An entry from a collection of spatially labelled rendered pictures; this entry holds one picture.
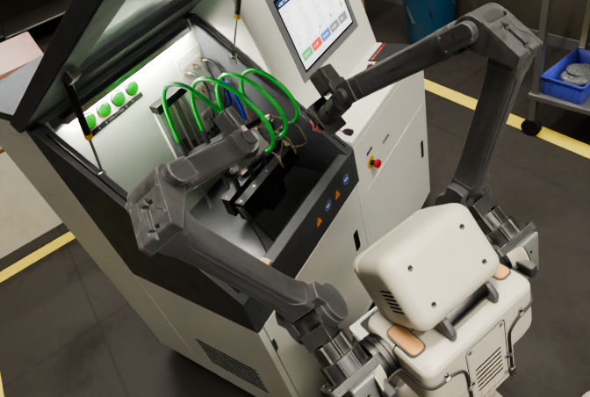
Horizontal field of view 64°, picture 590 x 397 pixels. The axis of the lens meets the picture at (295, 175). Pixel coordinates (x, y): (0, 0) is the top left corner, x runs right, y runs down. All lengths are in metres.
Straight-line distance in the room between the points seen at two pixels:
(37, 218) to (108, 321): 1.09
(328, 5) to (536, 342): 1.65
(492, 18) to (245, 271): 0.59
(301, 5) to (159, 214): 1.31
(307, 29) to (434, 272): 1.26
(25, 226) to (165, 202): 3.00
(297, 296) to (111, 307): 2.16
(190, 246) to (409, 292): 0.36
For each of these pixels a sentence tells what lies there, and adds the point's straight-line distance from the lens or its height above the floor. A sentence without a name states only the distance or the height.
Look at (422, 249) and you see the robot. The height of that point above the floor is 1.38.
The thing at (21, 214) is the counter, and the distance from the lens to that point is 3.64.
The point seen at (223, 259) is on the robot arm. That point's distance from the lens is 0.76.
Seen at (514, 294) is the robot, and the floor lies 1.24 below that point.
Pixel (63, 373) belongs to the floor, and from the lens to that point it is 2.86.
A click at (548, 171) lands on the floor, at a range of 3.02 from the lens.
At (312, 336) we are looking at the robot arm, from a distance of 0.91.
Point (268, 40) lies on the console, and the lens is 1.72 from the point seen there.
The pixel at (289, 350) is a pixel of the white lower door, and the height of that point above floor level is 0.56.
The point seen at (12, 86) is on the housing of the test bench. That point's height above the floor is 1.50.
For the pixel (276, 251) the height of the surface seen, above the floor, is 0.95.
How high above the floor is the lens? 2.03
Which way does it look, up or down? 40 degrees down
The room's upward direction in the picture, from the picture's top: 17 degrees counter-clockwise
